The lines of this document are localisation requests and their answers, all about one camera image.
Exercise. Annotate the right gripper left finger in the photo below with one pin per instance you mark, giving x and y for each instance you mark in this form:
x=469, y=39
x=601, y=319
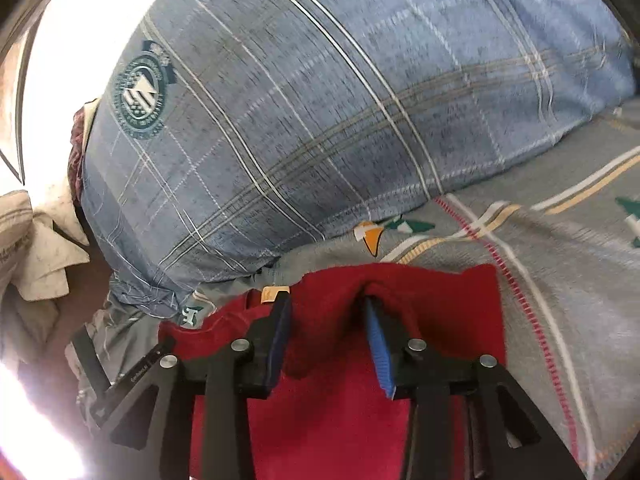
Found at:
x=151, y=430

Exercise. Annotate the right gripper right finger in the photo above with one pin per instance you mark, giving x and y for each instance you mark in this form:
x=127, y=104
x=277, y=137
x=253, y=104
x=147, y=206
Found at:
x=468, y=419

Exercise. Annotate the red knit t-shirt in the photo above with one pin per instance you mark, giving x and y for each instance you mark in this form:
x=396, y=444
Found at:
x=328, y=418

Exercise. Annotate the cream crumpled cloth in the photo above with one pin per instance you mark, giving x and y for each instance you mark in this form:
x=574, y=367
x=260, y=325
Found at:
x=37, y=246

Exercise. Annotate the grey patterned bed sheet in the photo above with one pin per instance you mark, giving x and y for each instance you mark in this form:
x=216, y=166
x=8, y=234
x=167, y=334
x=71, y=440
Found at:
x=562, y=232

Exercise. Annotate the blue plaid pillow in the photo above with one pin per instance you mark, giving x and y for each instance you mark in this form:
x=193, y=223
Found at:
x=233, y=131

